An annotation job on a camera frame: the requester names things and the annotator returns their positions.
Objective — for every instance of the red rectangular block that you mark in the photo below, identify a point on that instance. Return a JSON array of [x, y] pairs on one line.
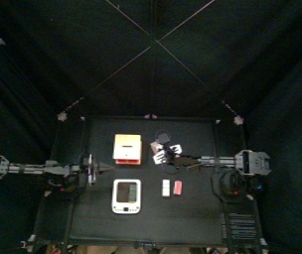
[[178, 187]]

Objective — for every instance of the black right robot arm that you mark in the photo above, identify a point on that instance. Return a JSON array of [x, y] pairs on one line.
[[219, 159]]

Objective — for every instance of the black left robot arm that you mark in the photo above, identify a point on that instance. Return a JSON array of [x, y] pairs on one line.
[[25, 168]]

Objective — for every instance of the white text label sticker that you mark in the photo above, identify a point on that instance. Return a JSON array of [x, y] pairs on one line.
[[242, 225]]

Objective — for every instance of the white toy tablet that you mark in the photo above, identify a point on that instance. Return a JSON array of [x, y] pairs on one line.
[[126, 196]]

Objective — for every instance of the white rectangular block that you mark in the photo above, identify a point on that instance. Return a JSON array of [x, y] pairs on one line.
[[166, 188]]

